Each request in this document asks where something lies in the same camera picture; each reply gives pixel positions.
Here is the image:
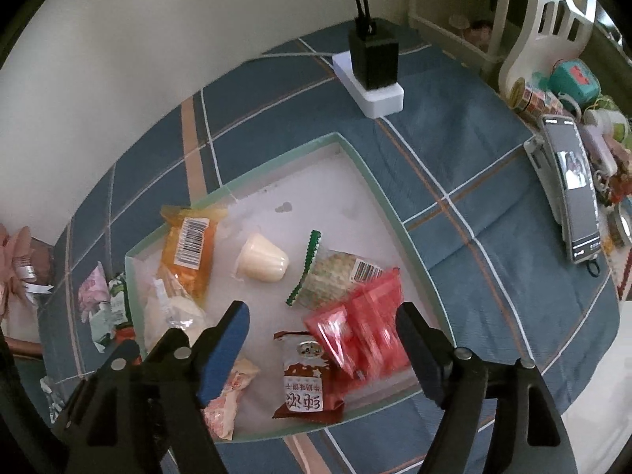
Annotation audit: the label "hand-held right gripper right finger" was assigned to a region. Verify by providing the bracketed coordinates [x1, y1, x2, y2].
[395, 302, 578, 474]

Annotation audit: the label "brown red cartoon packet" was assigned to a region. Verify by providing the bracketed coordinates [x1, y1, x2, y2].
[271, 331, 345, 423]

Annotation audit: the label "pink foil snack packet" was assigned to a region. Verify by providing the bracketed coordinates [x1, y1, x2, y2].
[202, 355, 261, 440]

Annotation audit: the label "white openwork plastic rack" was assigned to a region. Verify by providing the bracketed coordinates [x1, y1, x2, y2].
[498, 0, 596, 104]

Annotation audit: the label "patterned tape rolls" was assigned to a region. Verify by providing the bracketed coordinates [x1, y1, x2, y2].
[511, 78, 564, 119]

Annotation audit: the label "green edged cracker packet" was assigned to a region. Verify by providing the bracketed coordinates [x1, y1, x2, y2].
[286, 229, 386, 309]

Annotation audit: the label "red translucent snack packet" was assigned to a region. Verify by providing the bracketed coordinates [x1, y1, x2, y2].
[346, 267, 410, 381]
[303, 303, 366, 378]

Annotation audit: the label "clear tape roll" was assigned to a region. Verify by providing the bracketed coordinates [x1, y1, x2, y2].
[612, 202, 632, 248]

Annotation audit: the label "blue plaid tablecloth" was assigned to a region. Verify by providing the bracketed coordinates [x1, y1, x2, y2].
[37, 20, 623, 474]

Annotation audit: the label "white power strip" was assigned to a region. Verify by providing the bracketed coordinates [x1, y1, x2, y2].
[332, 51, 404, 118]

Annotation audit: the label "black charger block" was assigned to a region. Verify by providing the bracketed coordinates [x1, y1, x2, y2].
[348, 17, 400, 92]

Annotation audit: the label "orange snack packet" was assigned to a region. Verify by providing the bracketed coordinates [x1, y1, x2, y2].
[160, 205, 229, 302]

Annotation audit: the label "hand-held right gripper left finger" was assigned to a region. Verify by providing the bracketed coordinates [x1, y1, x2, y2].
[52, 300, 250, 474]

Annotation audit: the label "white jelly cup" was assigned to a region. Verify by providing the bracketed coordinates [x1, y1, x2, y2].
[233, 233, 290, 284]

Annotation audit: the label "round pastry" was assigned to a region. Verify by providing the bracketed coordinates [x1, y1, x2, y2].
[143, 271, 208, 346]

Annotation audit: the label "blue white crumpled packet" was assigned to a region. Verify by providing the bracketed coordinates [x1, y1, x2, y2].
[39, 375, 67, 425]

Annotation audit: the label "teal toy box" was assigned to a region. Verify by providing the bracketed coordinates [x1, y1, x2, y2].
[549, 59, 600, 107]

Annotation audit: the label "white shelf frame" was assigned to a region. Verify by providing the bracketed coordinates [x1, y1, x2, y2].
[410, 0, 514, 75]

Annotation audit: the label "mint green snack packet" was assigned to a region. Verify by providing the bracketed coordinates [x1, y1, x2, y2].
[91, 273, 132, 354]

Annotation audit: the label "black smartphone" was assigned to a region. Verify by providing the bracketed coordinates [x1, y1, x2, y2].
[542, 115, 603, 277]

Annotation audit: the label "white tray with green rim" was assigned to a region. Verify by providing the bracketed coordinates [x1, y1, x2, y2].
[123, 132, 457, 442]

